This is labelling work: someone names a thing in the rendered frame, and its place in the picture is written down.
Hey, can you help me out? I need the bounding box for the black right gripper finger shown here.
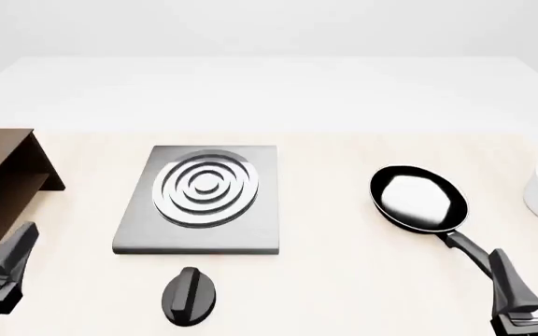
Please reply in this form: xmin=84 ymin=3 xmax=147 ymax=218
xmin=488 ymin=247 xmax=538 ymax=318

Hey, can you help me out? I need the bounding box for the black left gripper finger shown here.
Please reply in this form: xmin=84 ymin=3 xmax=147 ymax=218
xmin=0 ymin=220 xmax=40 ymax=281

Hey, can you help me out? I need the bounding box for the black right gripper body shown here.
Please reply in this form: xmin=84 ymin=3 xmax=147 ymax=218
xmin=490 ymin=309 xmax=538 ymax=336

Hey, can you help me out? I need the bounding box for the black frying pan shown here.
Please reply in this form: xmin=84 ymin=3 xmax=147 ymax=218
xmin=369 ymin=165 xmax=495 ymax=280

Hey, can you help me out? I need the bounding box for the round black stove knob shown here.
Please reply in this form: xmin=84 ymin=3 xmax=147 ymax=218
xmin=161 ymin=266 xmax=218 ymax=328

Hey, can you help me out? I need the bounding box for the flat grey stove plate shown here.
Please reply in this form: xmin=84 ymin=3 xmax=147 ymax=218
xmin=111 ymin=144 xmax=282 ymax=256

